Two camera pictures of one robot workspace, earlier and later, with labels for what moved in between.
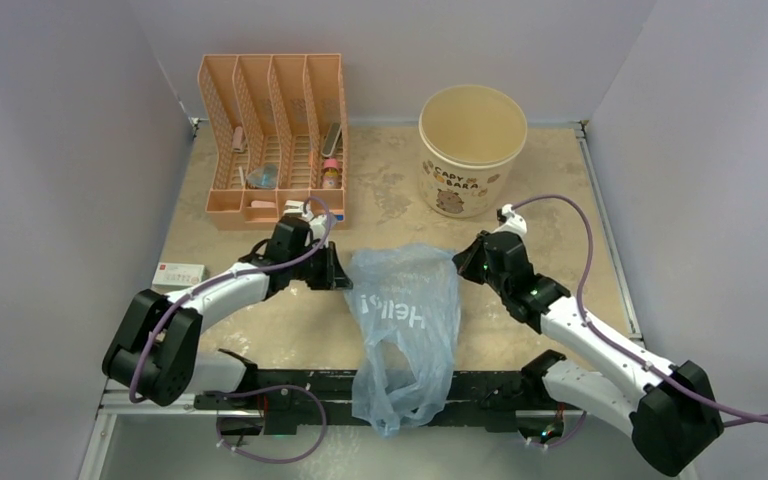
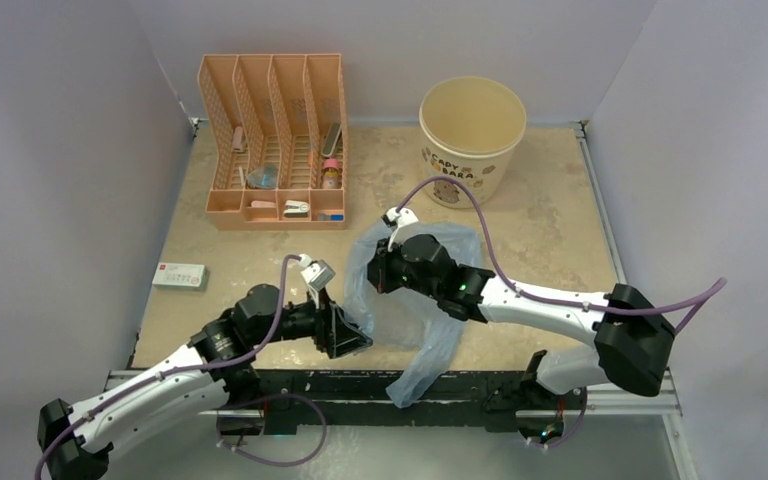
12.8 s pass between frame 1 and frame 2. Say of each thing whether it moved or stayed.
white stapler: stayed
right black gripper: moved
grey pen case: stayed
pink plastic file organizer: stayed
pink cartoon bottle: stayed
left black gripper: moved
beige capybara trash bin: stayed
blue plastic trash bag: moved
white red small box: stayed
